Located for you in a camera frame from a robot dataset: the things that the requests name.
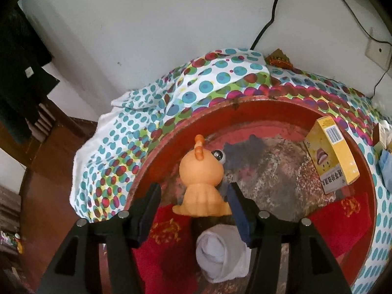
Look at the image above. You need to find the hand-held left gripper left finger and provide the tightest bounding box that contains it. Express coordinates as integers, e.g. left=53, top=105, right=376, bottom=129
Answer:
left=38, top=183, right=162, bottom=294

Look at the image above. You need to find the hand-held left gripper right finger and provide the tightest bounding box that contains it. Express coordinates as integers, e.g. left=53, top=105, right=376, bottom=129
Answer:
left=227, top=182, right=353, bottom=294

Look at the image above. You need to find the red sock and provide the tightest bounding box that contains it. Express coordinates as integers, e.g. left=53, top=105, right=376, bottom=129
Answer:
left=308, top=192, right=372, bottom=258
left=132, top=204, right=204, bottom=294

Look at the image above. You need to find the white sock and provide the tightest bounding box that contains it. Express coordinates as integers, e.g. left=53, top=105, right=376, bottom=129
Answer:
left=196, top=224, right=253, bottom=284

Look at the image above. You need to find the orange toy animal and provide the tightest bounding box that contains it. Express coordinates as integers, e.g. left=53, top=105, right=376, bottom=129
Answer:
left=172, top=134, right=233, bottom=218

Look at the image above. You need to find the round red tray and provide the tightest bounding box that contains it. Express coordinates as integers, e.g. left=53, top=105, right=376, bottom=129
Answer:
left=124, top=96, right=378, bottom=294

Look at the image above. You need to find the yellow smiley medicine box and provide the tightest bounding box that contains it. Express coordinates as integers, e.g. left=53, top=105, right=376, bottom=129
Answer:
left=304, top=116, right=361, bottom=195

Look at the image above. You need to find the blue-grey sock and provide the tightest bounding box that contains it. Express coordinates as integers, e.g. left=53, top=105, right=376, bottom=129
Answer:
left=377, top=148, right=392, bottom=187

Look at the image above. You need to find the small brown box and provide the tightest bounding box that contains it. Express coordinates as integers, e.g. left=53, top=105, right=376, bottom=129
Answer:
left=372, top=122, right=388, bottom=147

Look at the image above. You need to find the polka dot tablecloth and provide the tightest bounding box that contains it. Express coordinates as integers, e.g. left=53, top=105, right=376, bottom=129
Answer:
left=70, top=48, right=392, bottom=294

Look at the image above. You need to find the red gold wrapper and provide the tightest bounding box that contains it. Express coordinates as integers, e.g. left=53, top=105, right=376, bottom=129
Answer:
left=266, top=49, right=293, bottom=68

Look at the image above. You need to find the dark hanging jacket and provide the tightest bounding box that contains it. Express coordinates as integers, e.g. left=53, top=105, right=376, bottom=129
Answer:
left=0, top=6, right=60, bottom=144

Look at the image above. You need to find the black adapter cable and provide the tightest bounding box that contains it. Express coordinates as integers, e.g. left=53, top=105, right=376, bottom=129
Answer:
left=373, top=69, right=389, bottom=98

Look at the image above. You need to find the long black cable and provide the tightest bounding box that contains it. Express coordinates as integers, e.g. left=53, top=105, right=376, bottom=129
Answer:
left=249, top=0, right=285, bottom=50

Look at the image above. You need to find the white wall plate with hole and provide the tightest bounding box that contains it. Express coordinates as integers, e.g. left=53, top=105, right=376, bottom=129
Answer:
left=365, top=24, right=392, bottom=71

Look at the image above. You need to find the black cable to wall plate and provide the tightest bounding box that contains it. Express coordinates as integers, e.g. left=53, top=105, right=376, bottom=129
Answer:
left=329, top=0, right=392, bottom=44

